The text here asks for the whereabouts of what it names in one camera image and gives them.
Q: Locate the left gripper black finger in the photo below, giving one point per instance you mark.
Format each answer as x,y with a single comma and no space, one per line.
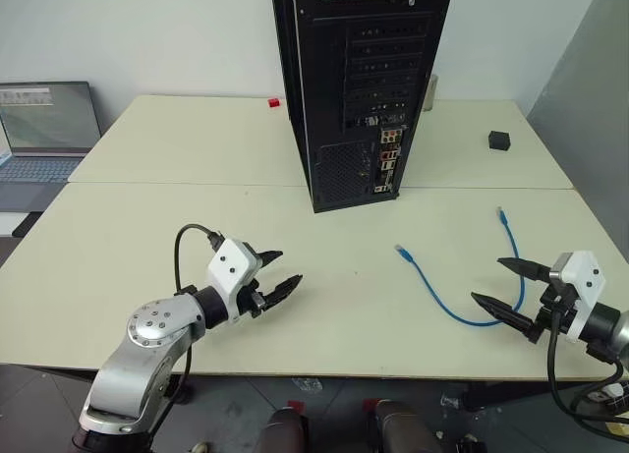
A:
284,290
268,257

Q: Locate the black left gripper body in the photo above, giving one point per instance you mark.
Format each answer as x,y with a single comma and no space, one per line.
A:
250,298

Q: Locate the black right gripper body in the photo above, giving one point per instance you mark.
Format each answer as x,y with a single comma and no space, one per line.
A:
553,315

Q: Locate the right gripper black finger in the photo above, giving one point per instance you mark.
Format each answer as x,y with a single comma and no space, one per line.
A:
528,270
506,314

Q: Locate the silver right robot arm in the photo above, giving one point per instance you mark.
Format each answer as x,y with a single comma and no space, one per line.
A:
609,325

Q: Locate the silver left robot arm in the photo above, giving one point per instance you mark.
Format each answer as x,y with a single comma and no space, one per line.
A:
147,335

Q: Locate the small black box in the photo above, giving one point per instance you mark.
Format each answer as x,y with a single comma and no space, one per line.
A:
499,140

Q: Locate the dark rounded shape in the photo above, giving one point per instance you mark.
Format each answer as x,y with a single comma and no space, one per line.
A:
285,433
405,428

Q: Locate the small red cube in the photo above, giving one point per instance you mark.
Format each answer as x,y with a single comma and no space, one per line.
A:
272,103

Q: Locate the grey partition panel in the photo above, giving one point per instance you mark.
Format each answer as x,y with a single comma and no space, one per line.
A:
589,89

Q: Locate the black computer tower case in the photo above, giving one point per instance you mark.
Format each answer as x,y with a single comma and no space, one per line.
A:
363,79

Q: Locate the grey open laptop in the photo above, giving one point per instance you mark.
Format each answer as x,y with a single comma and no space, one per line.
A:
44,124

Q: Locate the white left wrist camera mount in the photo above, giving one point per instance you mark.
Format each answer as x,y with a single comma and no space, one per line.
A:
230,271

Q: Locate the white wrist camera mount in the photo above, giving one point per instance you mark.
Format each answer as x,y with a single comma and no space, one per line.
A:
230,271
585,281

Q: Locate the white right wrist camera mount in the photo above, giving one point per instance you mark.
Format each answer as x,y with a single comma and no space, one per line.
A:
585,281

